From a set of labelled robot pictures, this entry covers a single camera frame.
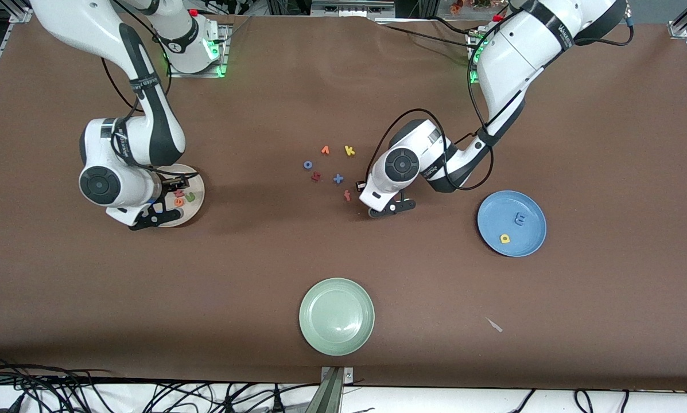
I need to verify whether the beige round plate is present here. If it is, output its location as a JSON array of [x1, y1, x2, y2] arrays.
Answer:
[[142, 163, 205, 228]]

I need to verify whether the brown table cover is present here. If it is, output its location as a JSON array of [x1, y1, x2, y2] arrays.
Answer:
[[0, 10, 687, 392]]

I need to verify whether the green round plate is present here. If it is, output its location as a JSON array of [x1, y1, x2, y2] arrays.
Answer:
[[298, 278, 375, 357]]

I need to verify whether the blue round plate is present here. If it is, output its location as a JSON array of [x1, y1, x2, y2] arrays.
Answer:
[[477, 190, 548, 258]]

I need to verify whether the metal equipment rack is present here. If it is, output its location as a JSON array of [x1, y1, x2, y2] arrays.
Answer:
[[266, 0, 436, 19]]

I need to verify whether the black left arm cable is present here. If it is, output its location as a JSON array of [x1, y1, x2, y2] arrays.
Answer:
[[365, 6, 635, 192]]

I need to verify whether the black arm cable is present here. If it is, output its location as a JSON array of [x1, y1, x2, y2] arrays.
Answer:
[[101, 0, 200, 176], [365, 6, 635, 192]]

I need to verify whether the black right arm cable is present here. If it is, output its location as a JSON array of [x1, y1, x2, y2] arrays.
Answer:
[[101, 0, 200, 176]]

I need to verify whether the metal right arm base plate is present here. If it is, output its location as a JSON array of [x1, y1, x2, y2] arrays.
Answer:
[[167, 24, 230, 79]]

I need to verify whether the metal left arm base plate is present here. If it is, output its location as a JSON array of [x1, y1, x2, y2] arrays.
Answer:
[[468, 32, 493, 86]]

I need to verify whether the black base cable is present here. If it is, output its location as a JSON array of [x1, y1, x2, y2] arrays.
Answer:
[[372, 20, 482, 52]]

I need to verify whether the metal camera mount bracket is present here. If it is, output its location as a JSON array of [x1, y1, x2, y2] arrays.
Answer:
[[319, 366, 355, 413]]

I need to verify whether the black cable tangle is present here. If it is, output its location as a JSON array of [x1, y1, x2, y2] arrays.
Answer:
[[0, 353, 117, 413], [148, 381, 321, 413]]

